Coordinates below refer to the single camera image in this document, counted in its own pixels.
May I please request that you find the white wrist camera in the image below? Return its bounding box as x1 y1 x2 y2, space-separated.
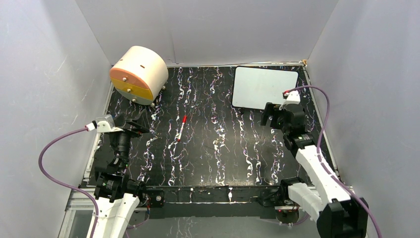
85 115 123 133
279 90 301 110

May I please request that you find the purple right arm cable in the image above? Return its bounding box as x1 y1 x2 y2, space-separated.
284 85 383 238

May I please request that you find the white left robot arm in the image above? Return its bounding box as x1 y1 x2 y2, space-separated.
86 110 150 238

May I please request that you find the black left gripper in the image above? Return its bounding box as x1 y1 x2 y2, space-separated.
112 109 149 169

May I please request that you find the cream cylindrical drawer box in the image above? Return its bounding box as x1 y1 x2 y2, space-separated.
109 46 168 105

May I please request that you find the aluminium frame rail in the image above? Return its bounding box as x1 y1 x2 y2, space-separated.
66 190 95 211

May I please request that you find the white board black frame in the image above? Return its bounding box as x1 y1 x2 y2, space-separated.
231 66 299 110

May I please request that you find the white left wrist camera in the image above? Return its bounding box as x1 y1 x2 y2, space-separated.
85 115 123 133

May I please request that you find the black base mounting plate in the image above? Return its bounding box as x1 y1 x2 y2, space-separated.
145 185 281 219

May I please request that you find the white marker red cap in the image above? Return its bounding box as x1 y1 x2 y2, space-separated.
176 115 187 142

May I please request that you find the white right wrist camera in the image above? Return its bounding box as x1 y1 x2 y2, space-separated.
279 90 301 110

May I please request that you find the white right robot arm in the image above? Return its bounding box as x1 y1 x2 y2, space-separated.
261 103 368 238

